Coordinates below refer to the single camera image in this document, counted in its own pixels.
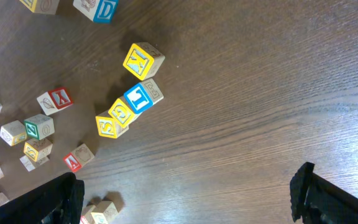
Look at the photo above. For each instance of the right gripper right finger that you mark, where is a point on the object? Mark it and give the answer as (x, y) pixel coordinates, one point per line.
(314, 200)

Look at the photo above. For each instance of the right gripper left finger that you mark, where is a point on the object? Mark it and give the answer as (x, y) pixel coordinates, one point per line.
(57, 201)

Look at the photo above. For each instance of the yellow C block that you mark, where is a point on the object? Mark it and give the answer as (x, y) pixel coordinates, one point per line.
(105, 212)

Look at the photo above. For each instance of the red A block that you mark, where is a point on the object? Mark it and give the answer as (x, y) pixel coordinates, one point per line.
(78, 158)

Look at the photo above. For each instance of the yellow block centre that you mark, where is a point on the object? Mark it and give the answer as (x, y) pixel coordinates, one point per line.
(37, 149)

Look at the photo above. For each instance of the green Z block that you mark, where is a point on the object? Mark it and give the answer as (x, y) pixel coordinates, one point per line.
(39, 126)

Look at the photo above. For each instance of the wooden block centre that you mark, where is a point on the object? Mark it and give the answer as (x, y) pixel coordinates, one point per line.
(13, 133)

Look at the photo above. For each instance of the yellow S block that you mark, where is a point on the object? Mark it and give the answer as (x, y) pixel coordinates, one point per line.
(108, 127)

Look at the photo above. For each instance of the white wooden block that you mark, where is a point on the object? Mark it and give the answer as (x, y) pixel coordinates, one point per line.
(55, 100)

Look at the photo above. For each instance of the yellow G block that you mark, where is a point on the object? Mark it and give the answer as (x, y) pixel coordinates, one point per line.
(122, 113)

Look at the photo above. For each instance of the blue T block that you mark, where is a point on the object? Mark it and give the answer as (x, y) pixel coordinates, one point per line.
(143, 95)

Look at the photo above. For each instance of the yellow K block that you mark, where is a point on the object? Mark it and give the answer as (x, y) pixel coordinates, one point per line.
(143, 60)

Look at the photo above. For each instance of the yellow block top right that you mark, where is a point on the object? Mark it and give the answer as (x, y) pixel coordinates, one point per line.
(41, 6)

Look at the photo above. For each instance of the wooden block blue D side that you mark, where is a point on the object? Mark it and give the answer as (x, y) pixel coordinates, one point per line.
(98, 11)

